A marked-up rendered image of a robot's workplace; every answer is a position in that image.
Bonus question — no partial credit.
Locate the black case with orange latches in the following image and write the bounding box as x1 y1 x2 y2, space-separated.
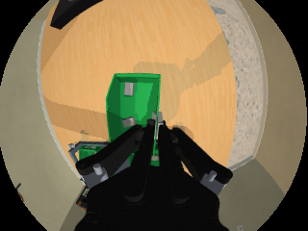
76 186 90 211

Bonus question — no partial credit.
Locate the grey metal shelf rack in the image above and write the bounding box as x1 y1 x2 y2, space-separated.
68 141 129 174

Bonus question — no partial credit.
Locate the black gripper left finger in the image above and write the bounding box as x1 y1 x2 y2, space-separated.
75 111 157 202

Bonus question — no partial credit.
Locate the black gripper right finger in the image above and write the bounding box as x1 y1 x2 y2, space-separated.
157 112 233 204

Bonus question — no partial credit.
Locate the green bin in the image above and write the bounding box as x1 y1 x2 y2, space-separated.
129 144 159 167
106 73 161 157
79 145 102 160

